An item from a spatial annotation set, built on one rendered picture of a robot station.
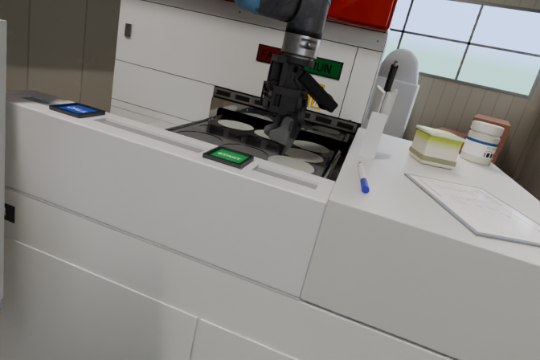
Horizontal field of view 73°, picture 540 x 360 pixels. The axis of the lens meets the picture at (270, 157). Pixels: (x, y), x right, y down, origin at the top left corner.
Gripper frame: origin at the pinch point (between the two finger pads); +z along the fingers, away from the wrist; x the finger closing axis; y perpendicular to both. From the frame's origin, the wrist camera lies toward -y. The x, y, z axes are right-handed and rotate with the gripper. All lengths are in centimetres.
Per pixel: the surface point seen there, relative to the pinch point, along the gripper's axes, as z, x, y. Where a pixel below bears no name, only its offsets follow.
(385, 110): -14.4, 15.8, -10.7
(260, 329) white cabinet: 16.0, 35.0, 13.4
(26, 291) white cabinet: 27, 12, 46
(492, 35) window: -112, -388, -478
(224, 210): 0.6, 30.0, 20.3
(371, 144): -8.0, 17.3, -8.9
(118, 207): 5.8, 20.7, 33.3
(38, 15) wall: -8, -220, 95
